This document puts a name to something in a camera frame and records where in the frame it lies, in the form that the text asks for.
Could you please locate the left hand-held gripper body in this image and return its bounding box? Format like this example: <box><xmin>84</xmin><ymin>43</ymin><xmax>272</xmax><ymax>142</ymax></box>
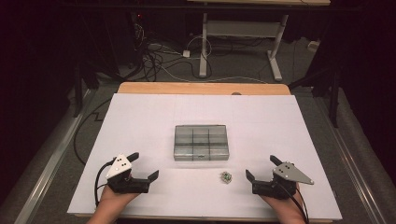
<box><xmin>105</xmin><ymin>152</ymin><xmax>151</xmax><ymax>194</ymax></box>

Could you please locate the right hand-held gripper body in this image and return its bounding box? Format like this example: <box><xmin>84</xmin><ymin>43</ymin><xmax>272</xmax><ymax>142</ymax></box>
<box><xmin>252</xmin><ymin>161</ymin><xmax>315</xmax><ymax>201</ymax></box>

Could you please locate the clear plastic compartment box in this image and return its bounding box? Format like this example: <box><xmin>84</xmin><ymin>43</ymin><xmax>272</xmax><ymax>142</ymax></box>
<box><xmin>173</xmin><ymin>124</ymin><xmax>231</xmax><ymax>162</ymax></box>

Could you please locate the person's left hand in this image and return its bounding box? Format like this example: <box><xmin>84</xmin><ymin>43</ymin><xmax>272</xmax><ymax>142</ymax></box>
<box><xmin>99</xmin><ymin>185</ymin><xmax>142</xmax><ymax>209</ymax></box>

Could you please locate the person's right hand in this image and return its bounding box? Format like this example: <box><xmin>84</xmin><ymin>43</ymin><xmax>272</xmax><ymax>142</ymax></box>
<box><xmin>263</xmin><ymin>183</ymin><xmax>305</xmax><ymax>215</ymax></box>

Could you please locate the white paper mat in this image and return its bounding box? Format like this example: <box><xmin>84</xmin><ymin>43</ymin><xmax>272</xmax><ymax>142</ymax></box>
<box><xmin>66</xmin><ymin>92</ymin><xmax>343</xmax><ymax>222</ymax></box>

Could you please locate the black metal stand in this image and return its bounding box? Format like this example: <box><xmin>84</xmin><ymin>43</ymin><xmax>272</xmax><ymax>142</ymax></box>
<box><xmin>72</xmin><ymin>62</ymin><xmax>104</xmax><ymax>119</ymax></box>
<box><xmin>289</xmin><ymin>63</ymin><xmax>342</xmax><ymax>129</ymax></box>

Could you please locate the wooden table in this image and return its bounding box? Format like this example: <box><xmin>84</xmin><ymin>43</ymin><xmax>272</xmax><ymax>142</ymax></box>
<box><xmin>74</xmin><ymin>81</ymin><xmax>334</xmax><ymax>224</ymax></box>

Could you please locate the small white box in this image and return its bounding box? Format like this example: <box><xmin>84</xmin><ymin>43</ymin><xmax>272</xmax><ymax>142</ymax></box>
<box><xmin>307</xmin><ymin>39</ymin><xmax>321</xmax><ymax>53</ymax></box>

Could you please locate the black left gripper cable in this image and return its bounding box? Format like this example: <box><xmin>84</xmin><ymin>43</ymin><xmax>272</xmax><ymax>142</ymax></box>
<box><xmin>93</xmin><ymin>158</ymin><xmax>117</xmax><ymax>207</ymax></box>

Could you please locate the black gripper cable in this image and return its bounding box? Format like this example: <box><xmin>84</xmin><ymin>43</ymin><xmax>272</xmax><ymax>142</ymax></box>
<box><xmin>278</xmin><ymin>181</ymin><xmax>310</xmax><ymax>224</ymax></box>
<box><xmin>93</xmin><ymin>158</ymin><xmax>117</xmax><ymax>207</ymax></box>

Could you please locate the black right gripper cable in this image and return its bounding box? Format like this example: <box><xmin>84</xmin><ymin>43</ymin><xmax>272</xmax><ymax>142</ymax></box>
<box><xmin>278</xmin><ymin>181</ymin><xmax>310</xmax><ymax>224</ymax></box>

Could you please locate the black floor cable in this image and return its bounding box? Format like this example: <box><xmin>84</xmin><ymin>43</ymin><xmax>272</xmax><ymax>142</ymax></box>
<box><xmin>73</xmin><ymin>97</ymin><xmax>114</xmax><ymax>166</ymax></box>

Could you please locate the metal floor rail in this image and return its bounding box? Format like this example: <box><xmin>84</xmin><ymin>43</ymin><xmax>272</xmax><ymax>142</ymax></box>
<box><xmin>12</xmin><ymin>89</ymin><xmax>96</xmax><ymax>224</ymax></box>
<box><xmin>312</xmin><ymin>95</ymin><xmax>389</xmax><ymax>224</ymax></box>

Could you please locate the tangle of black cables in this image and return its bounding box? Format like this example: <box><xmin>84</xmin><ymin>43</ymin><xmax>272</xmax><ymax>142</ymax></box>
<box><xmin>132</xmin><ymin>18</ymin><xmax>216</xmax><ymax>82</ymax></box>

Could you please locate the long white cable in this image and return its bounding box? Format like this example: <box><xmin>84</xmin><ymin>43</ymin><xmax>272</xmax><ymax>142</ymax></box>
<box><xmin>146</xmin><ymin>43</ymin><xmax>269</xmax><ymax>85</ymax></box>

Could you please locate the white metal desk frame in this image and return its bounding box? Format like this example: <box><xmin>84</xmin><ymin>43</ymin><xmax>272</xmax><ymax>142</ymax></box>
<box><xmin>186</xmin><ymin>0</ymin><xmax>332</xmax><ymax>82</ymax></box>

